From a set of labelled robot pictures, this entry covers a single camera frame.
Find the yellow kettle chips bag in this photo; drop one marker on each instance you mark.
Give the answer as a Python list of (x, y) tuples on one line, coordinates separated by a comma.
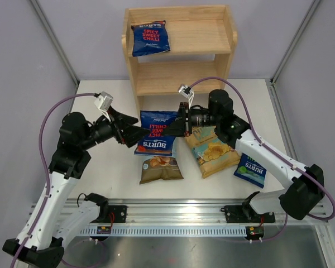
[(210, 153)]

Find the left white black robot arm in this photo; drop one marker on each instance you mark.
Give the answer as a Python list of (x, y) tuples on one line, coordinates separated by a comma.
[(43, 241)]

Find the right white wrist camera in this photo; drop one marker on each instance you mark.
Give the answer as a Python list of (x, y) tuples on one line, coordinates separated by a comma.
[(187, 92)]

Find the blue green Burts vinegar bag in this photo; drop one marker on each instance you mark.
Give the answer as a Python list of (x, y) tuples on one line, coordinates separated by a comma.
[(249, 170)]

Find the wooden two-tier shelf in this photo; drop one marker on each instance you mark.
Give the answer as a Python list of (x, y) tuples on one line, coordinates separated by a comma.
[(202, 40)]

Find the right aluminium frame post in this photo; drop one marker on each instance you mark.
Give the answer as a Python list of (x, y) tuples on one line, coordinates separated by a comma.
[(295, 40)]

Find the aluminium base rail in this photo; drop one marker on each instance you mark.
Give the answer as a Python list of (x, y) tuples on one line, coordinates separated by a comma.
[(181, 218)]

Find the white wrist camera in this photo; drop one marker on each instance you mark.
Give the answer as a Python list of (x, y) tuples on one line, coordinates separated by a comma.
[(103, 102), (187, 92)]

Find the left aluminium frame post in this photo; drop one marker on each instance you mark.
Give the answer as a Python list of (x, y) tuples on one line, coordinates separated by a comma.
[(38, 10)]

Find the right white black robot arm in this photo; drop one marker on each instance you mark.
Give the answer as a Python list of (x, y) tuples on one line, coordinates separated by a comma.
[(301, 192)]

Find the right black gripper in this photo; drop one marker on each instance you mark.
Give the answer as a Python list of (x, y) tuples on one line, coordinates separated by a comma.
[(178, 127)]

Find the light blue cassava chips bag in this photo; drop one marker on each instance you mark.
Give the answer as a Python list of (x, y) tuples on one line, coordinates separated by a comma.
[(160, 168)]

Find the blue Burts chilli bag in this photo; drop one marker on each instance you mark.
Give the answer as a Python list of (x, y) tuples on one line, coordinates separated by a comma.
[(150, 38), (155, 144)]

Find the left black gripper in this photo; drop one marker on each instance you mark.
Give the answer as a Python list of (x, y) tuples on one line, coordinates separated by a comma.
[(130, 134)]

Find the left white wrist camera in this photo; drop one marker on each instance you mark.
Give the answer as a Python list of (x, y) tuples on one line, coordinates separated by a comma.
[(103, 102)]

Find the aluminium frame post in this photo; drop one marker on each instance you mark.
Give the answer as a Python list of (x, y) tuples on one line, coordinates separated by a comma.
[(295, 40), (38, 10)]

